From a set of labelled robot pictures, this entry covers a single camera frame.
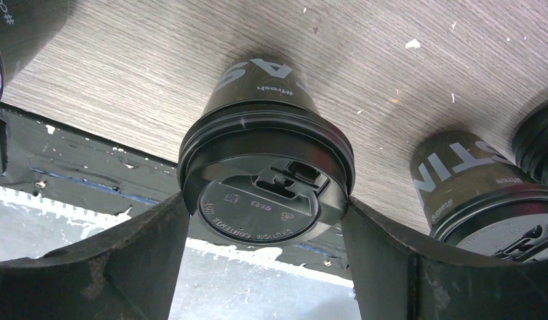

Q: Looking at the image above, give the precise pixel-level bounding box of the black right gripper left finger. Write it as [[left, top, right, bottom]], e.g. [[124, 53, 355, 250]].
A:
[[0, 193, 189, 319]]

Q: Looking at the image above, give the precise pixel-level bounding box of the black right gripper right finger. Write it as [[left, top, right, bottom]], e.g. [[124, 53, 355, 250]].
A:
[[341, 198, 548, 319]]

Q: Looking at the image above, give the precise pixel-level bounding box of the black coffee cup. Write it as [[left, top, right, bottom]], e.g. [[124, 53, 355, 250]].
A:
[[410, 130, 542, 233], [177, 53, 356, 247]]

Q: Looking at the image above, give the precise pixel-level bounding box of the black plastic cup lid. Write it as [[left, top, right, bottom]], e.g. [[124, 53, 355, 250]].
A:
[[430, 184, 548, 263]]

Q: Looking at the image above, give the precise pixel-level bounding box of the stack of black lids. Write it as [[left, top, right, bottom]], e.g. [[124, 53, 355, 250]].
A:
[[511, 100, 548, 185]]

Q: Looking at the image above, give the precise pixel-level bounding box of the cup of white paper straws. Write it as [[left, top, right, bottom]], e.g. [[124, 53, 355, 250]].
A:
[[0, 0, 70, 100]]

